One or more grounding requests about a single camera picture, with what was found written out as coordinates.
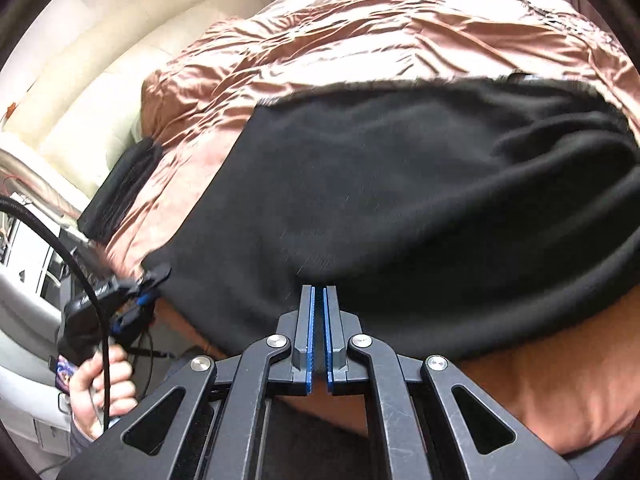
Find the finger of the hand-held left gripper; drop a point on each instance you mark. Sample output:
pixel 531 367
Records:
pixel 155 275
pixel 132 316

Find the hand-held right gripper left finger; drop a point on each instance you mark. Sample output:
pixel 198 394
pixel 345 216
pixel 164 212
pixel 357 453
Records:
pixel 311 340

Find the cream padded headboard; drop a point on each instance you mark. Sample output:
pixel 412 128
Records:
pixel 125 60

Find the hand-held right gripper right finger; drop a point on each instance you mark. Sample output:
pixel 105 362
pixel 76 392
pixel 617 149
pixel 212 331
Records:
pixel 327 340

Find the black pants with white print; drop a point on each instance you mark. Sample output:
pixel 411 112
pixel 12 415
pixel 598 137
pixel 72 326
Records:
pixel 375 185

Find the person's left hand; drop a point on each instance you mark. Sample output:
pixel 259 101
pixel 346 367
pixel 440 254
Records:
pixel 117 375

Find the black fabric pouch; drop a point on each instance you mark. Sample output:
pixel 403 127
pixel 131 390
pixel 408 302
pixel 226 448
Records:
pixel 120 185

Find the white cabinet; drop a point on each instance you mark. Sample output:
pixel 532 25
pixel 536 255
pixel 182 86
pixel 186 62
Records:
pixel 30 260

